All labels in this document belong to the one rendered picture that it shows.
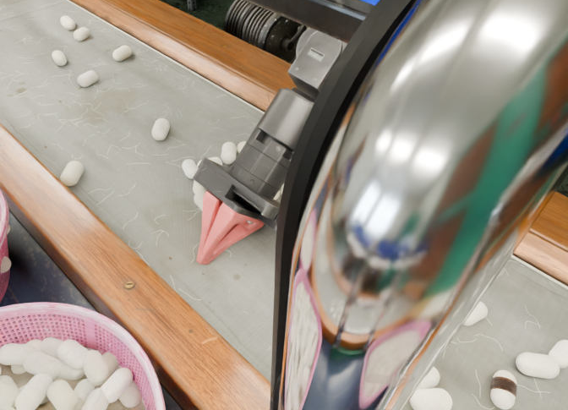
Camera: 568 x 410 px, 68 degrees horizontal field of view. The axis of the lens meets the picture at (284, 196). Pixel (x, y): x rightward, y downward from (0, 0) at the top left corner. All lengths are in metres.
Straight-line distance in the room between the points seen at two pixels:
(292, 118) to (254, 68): 0.33
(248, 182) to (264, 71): 0.34
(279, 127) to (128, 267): 0.21
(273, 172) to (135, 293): 0.18
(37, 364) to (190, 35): 0.61
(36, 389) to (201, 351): 0.14
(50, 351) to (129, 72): 0.50
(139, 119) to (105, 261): 0.28
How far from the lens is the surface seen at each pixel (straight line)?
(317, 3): 0.20
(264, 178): 0.43
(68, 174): 0.59
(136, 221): 0.53
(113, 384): 0.43
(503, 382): 0.45
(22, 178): 0.60
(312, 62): 0.43
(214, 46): 0.82
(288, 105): 0.43
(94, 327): 0.45
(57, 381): 0.45
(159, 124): 0.63
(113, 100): 0.74
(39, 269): 0.62
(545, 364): 0.47
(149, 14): 0.96
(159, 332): 0.42
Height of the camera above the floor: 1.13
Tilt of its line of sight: 46 degrees down
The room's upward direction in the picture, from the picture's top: 3 degrees clockwise
